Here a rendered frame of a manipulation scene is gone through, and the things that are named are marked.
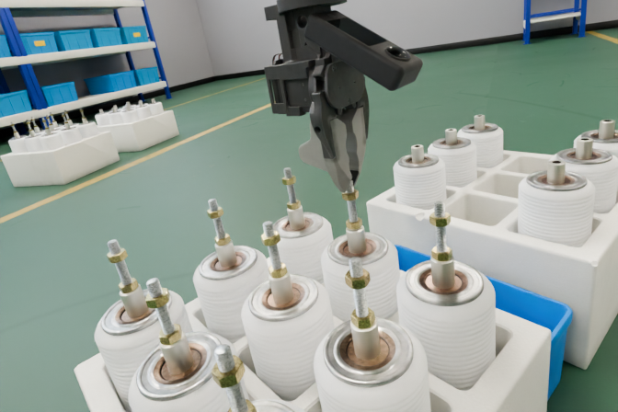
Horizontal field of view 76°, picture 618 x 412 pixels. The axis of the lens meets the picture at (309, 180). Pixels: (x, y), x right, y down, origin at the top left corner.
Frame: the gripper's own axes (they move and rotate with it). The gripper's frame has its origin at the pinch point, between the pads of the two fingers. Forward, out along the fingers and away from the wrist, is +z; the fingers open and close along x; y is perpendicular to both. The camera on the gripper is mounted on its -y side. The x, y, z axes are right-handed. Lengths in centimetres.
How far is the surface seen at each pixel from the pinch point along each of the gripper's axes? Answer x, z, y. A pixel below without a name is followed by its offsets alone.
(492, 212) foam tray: -34.7, 19.6, -6.4
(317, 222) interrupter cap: -4.0, 9.2, 9.7
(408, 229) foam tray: -24.1, 19.9, 5.4
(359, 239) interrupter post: 0.6, 7.5, -0.3
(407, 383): 15.1, 9.7, -12.9
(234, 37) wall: -490, -36, 547
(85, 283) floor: 7, 35, 83
